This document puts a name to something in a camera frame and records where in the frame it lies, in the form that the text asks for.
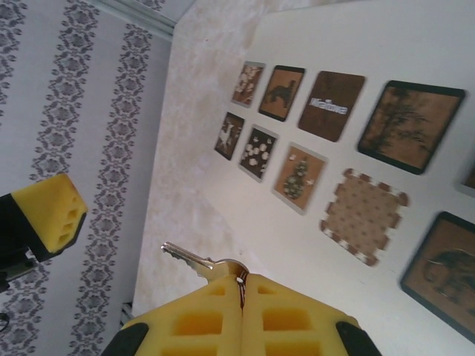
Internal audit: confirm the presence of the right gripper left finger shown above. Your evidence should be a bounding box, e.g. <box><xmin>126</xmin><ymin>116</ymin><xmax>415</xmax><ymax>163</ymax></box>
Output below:
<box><xmin>107</xmin><ymin>274</ymin><xmax>245</xmax><ymax>356</ymax></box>

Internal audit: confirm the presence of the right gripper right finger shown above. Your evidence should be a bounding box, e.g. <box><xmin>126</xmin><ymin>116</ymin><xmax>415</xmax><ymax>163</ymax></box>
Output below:
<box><xmin>240</xmin><ymin>273</ymin><xmax>384</xmax><ymax>356</ymax></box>

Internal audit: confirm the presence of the white box with picture tiles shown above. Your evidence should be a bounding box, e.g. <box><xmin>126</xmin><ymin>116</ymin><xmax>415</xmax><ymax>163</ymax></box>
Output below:
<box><xmin>213</xmin><ymin>0</ymin><xmax>475</xmax><ymax>356</ymax></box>

